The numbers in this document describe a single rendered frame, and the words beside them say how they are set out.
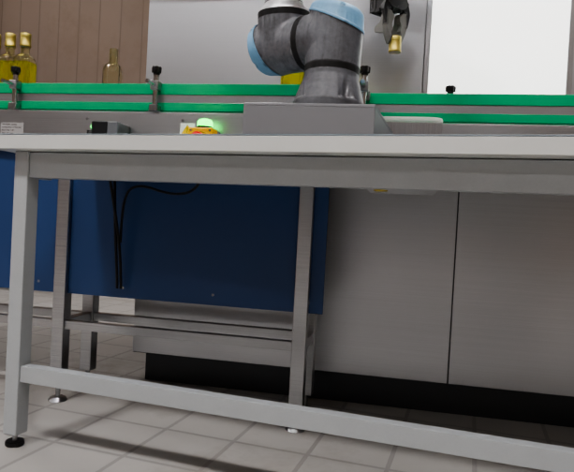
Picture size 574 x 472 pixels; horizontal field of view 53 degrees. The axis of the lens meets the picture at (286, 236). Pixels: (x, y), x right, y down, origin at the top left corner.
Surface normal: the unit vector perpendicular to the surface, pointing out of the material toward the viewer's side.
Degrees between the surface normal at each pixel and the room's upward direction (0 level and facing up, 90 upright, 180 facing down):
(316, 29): 87
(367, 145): 90
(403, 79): 90
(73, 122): 90
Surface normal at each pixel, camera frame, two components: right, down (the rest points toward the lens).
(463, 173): -0.31, 0.00
